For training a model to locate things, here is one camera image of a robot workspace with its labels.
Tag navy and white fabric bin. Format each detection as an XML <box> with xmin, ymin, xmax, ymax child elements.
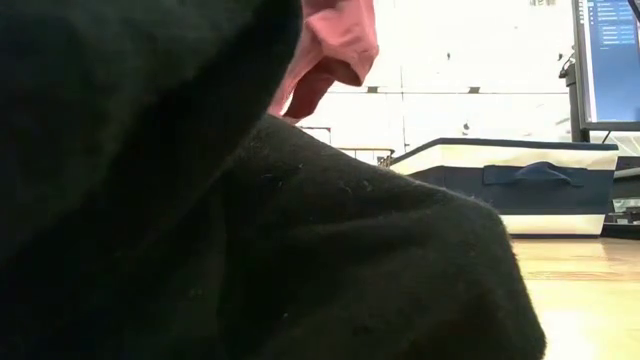
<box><xmin>389</xmin><ymin>137</ymin><xmax>620</xmax><ymax>237</ymax></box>

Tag black cloth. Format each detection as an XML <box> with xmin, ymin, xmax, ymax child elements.
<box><xmin>0</xmin><ymin>0</ymin><xmax>547</xmax><ymax>360</ymax></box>

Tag pink cloth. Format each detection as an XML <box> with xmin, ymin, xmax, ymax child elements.
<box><xmin>267</xmin><ymin>0</ymin><xmax>380</xmax><ymax>126</ymax></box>

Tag black monitor stand pole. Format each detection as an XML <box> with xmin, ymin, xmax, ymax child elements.
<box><xmin>558</xmin><ymin>49</ymin><xmax>590</xmax><ymax>144</ymax></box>

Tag computer monitor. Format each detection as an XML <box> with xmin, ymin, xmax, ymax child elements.
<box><xmin>571</xmin><ymin>0</ymin><xmax>640</xmax><ymax>132</ymax></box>

